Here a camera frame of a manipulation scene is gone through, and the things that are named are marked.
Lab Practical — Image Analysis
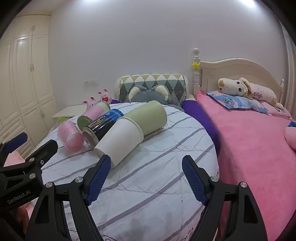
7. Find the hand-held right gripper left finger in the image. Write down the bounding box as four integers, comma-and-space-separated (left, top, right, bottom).
28, 154, 112, 241

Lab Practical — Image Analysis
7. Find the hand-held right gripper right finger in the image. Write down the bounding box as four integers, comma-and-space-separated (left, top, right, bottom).
182, 155, 265, 241

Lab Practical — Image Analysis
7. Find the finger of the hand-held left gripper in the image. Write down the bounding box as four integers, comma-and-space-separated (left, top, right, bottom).
0, 133, 28, 167
0, 139, 58, 179

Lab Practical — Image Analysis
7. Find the white paper cup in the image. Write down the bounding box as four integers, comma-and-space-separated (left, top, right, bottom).
93, 116, 144, 168

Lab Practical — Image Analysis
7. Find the pink plastic cup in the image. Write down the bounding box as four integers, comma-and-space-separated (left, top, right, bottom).
58, 121, 84, 152

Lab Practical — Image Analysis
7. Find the pink green metal-rim cup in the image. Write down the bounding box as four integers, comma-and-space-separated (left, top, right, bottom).
77, 100, 111, 134

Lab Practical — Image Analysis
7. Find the pale green tumbler cup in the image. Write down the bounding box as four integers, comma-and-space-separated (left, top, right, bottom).
118, 100, 168, 138

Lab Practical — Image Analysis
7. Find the pink cloth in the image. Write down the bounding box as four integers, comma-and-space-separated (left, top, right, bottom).
3, 151, 26, 168

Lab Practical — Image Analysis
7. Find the cream nightstand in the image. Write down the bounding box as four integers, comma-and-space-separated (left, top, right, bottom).
51, 104, 89, 122

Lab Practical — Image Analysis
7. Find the black and blue can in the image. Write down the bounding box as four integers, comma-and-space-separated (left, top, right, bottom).
82, 108, 125, 147

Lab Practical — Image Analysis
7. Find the pink fleece blanket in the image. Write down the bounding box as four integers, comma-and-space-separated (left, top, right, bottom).
195, 91, 296, 241

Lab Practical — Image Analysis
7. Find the pink rabbit plush toy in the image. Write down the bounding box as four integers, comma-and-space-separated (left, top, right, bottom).
97, 89, 112, 104
83, 96, 98, 110

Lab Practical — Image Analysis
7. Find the cream wardrobe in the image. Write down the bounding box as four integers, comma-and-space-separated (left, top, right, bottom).
0, 14, 58, 160

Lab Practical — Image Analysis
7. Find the blue printed pillow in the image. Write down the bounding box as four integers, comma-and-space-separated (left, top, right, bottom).
207, 90, 269, 114

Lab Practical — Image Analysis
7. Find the grey bear plush toy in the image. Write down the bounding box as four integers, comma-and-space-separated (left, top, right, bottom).
128, 84, 186, 107

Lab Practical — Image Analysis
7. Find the cream dog plush toy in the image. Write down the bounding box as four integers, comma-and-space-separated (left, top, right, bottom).
217, 77, 284, 110

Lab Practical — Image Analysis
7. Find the pink cushion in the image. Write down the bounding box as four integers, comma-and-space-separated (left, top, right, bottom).
284, 126, 296, 151

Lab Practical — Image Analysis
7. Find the triangle pattern quilted pillow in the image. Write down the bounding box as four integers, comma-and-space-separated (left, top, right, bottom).
115, 74, 189, 104

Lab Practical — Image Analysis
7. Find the cream wooden bed headboard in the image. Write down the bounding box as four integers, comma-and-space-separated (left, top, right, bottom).
192, 48, 286, 110

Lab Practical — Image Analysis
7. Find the pale curtain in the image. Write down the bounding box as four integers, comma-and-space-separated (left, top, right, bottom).
279, 20, 296, 117

